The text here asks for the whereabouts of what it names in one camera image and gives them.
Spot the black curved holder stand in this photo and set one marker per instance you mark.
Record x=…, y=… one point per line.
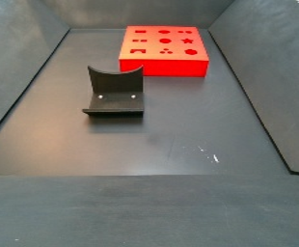
x=118, y=92

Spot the red shape sorter box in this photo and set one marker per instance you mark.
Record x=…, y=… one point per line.
x=166, y=50

